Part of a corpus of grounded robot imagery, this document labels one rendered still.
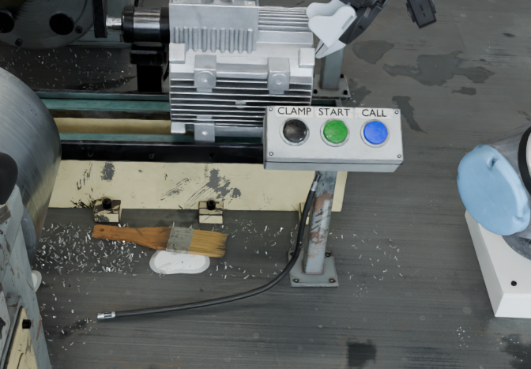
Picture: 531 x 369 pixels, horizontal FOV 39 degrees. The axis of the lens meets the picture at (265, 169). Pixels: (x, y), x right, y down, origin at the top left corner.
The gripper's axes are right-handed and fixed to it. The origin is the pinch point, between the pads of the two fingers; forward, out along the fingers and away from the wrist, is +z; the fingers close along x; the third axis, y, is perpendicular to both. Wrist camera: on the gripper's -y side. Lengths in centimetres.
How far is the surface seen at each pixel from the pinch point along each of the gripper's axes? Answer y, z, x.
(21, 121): 32.9, 15.8, 21.9
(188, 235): 2.4, 33.5, 7.9
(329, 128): 0.4, 1.7, 16.3
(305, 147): 2.0, 4.8, 17.7
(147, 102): 14.1, 27.6, -11.4
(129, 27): 21.8, 19.7, -16.6
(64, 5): 31.4, 27.1, -26.6
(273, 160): 4.7, 7.9, 18.7
